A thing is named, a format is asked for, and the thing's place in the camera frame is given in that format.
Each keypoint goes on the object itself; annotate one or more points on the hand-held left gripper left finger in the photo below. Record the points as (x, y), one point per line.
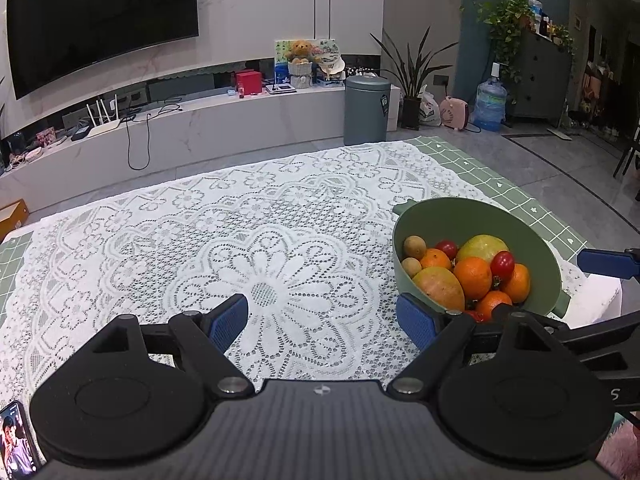
(230, 322)

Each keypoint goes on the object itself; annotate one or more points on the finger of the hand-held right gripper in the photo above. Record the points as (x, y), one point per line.
(605, 262)
(600, 327)

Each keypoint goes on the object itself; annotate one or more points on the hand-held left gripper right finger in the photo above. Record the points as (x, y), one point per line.
(417, 322)

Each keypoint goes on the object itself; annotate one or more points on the red-orange mango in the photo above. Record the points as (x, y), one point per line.
(437, 287)

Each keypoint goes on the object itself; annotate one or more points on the small brown kiwi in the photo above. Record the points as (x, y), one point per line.
(411, 266)
(415, 246)

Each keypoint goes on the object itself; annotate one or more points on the red cherry tomato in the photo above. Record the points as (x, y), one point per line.
(475, 316)
(502, 263)
(447, 248)

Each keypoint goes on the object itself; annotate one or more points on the orange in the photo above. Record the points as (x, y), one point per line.
(519, 282)
(492, 306)
(435, 259)
(472, 276)

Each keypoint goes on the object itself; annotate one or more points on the yellow-green mango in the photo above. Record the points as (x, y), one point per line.
(482, 247)

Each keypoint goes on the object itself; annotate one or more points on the green colander bowl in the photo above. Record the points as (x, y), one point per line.
(450, 215)

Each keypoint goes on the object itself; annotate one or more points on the pink fluffy cloth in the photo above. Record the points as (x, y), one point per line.
(622, 445)

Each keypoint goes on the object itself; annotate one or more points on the white lace tablecloth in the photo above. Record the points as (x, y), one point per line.
(225, 220)

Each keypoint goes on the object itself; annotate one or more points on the black dining chair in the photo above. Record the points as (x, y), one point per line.
(630, 152)

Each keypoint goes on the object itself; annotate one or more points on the white television console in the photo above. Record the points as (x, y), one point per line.
(225, 130)

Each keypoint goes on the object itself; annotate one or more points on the grey cabinet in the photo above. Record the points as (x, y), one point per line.
(542, 80)

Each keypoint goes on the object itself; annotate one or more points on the blue water jug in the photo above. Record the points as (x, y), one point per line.
(490, 107)

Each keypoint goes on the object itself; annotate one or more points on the long-leaved potted plant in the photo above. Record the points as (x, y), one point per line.
(411, 112)

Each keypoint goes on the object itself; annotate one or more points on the white plastic bag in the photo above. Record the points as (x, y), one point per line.
(429, 110)

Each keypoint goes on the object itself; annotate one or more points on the pink heater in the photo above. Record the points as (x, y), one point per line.
(454, 112)

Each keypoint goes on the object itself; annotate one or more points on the grey trash can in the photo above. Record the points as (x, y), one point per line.
(365, 110)

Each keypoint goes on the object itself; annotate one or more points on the white router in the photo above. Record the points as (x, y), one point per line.
(105, 129)

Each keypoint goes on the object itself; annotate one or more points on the flat white scale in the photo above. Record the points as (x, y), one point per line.
(280, 89)

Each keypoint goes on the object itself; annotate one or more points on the red box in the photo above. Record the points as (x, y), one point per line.
(248, 83)

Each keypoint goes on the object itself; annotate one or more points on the orange cardboard box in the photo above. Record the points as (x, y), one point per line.
(12, 217)

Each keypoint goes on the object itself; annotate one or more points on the black smartphone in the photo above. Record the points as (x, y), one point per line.
(17, 440)

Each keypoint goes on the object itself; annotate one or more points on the white knitted pot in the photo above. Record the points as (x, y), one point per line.
(301, 77)

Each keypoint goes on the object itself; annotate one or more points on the green trailing vine plant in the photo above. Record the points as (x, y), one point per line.
(505, 20)

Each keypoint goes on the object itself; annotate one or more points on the white paper fan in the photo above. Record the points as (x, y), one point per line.
(334, 66)

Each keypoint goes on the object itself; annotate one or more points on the colourful picture board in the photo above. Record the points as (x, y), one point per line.
(325, 47)

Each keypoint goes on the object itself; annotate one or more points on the black television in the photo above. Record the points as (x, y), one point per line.
(100, 20)

